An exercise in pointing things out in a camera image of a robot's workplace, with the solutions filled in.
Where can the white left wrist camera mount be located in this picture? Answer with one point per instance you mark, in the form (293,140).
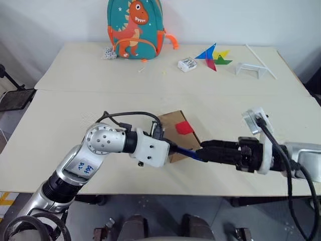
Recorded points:
(150,149)

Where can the dark rounded shape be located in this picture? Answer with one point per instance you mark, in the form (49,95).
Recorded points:
(196,227)
(135,227)

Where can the teal dinosaur backpack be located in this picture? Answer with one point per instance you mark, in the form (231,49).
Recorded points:
(135,27)

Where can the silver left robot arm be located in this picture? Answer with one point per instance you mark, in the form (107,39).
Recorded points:
(102,140)

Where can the white folded stand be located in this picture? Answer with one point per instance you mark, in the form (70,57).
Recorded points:
(250,67)

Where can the brown cardboard box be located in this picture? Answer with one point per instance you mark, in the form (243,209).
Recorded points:
(175,116)

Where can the dark object at room edge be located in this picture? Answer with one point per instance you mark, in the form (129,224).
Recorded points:
(315,86)

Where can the red block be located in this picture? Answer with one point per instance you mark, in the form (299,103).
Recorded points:
(184,128)

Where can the green translucent triangle piece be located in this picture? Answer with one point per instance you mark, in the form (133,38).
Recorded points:
(223,61)

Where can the blue translucent triangle piece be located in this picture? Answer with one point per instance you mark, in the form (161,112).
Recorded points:
(206,53)

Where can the black metal plate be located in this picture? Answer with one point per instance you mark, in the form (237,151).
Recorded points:
(16,99)

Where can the yellow translucent triangle piece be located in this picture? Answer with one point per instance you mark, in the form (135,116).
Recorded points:
(222,54)

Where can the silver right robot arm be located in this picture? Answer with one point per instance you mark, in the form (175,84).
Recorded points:
(307,158)

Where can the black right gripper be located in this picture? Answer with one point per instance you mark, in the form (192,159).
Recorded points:
(250,153)

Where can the black pole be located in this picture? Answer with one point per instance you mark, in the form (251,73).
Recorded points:
(11,80)

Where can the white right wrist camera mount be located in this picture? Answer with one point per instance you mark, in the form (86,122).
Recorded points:
(250,120)

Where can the black table base bar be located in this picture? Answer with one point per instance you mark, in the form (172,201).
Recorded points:
(92,199)
(263,201)

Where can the long white rod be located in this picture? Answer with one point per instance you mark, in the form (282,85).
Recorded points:
(260,61)

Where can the small white screw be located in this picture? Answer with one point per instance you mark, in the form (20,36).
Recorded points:
(141,70)

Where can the blue cutter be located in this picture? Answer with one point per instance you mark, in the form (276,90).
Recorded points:
(190,153)

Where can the red translucent strip piece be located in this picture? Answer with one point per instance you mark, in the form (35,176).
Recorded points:
(212,65)

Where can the small white plastic box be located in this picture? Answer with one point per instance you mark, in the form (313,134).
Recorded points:
(186,65)

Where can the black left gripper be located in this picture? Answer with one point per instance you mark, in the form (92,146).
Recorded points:
(172,148)

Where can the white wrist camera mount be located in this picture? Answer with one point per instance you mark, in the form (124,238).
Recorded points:
(250,120)
(150,149)

